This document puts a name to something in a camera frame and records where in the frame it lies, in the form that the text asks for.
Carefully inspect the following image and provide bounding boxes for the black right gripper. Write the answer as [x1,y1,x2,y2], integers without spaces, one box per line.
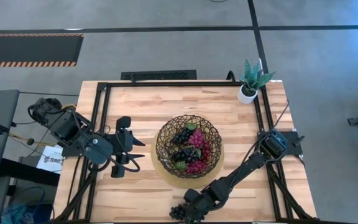
[182,186,222,223]

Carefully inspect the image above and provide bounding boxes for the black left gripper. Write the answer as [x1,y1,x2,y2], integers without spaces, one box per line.
[109,115,147,179]

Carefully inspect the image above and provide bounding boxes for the black grape bunch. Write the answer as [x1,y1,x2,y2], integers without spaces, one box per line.
[170,123,198,146]
[168,203,188,221]
[170,145,203,171]

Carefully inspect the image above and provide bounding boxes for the red grape bunch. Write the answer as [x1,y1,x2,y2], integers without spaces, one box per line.
[190,129,206,149]
[200,142,213,163]
[185,160,208,175]

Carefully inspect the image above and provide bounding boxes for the dark woven wicker basket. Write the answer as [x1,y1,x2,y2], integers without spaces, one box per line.
[155,114,223,180]

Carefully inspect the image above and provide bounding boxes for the round tan woven placemat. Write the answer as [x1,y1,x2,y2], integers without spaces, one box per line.
[150,133,226,190]

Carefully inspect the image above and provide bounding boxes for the black floor vent grille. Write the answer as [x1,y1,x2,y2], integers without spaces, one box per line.
[120,69,198,81]

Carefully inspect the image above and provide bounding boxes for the white printed paper sheet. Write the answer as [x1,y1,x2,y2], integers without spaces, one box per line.
[36,144,65,174]

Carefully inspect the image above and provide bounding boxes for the potted plant white pot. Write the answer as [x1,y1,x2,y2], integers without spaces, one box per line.
[237,58,277,105]

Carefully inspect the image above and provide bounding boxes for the blue plastic bag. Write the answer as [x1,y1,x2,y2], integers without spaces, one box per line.
[0,203,35,224]

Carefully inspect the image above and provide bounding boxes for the black hazard-striped floor mat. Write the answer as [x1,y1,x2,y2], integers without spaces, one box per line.
[0,33,85,68]

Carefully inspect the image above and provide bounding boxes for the black aluminium table frame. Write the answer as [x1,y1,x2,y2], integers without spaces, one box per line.
[51,80,318,223]

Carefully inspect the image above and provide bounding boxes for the yellow cable bundle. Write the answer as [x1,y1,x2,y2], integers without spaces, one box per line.
[8,104,77,148]

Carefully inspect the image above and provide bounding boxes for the black cable loop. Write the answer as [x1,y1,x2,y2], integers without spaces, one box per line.
[226,70,237,85]

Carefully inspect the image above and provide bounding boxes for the thin black cable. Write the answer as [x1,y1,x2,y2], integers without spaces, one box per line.
[272,99,290,132]

